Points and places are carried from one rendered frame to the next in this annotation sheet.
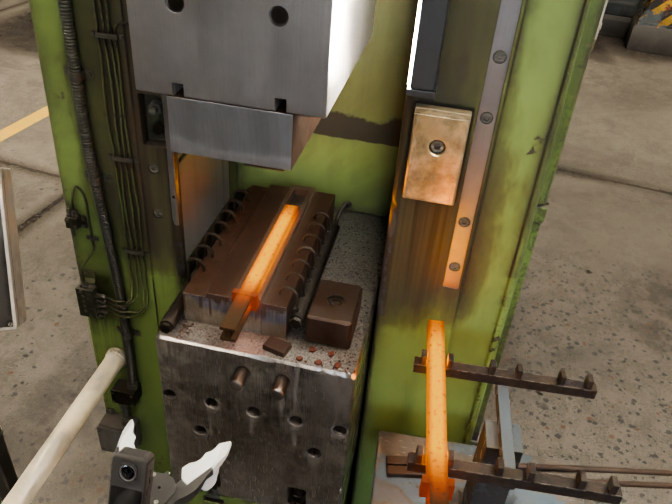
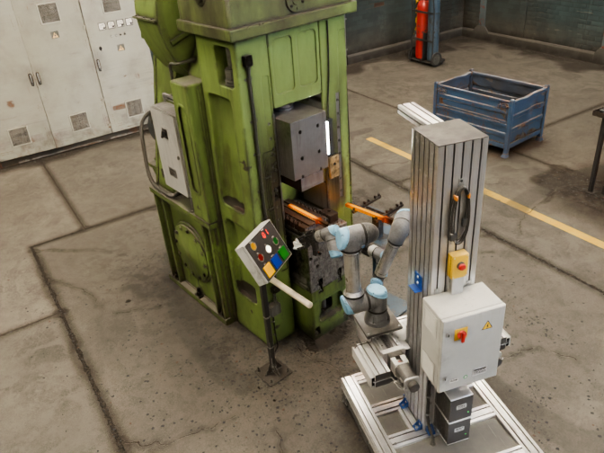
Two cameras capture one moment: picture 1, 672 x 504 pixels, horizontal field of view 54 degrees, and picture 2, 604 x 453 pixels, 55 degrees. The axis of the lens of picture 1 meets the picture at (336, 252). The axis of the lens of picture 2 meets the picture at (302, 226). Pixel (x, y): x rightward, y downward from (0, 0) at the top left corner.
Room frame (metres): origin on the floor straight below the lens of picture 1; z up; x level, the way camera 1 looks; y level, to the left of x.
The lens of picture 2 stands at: (-1.37, 2.81, 3.04)
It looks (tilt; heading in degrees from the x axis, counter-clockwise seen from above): 31 degrees down; 313
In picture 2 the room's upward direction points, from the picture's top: 5 degrees counter-clockwise
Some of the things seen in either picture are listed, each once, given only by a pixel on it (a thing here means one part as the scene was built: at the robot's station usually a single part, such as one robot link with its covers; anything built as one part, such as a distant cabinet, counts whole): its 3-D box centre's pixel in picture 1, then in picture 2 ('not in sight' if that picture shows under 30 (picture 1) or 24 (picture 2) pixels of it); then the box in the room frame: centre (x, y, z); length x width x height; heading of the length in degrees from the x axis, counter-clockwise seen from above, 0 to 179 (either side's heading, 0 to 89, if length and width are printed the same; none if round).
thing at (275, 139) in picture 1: (268, 85); (292, 171); (1.14, 0.15, 1.32); 0.42 x 0.20 x 0.10; 171
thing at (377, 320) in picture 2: not in sight; (377, 313); (0.12, 0.63, 0.87); 0.15 x 0.15 x 0.10
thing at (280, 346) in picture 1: (277, 346); not in sight; (0.89, 0.09, 0.92); 0.04 x 0.03 x 0.01; 67
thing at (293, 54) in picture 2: not in sight; (274, 58); (1.28, 0.08, 2.06); 0.44 x 0.41 x 0.47; 171
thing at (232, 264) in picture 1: (267, 249); (297, 216); (1.14, 0.15, 0.96); 0.42 x 0.20 x 0.09; 171
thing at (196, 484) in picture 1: (181, 485); not in sight; (0.53, 0.18, 1.00); 0.09 x 0.05 x 0.02; 135
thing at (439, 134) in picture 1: (435, 156); (333, 166); (1.01, -0.15, 1.27); 0.09 x 0.02 x 0.17; 81
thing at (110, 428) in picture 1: (120, 432); (273, 308); (1.11, 0.52, 0.36); 0.09 x 0.07 x 0.12; 81
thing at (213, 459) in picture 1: (208, 473); not in sight; (0.57, 0.15, 0.97); 0.09 x 0.03 x 0.06; 135
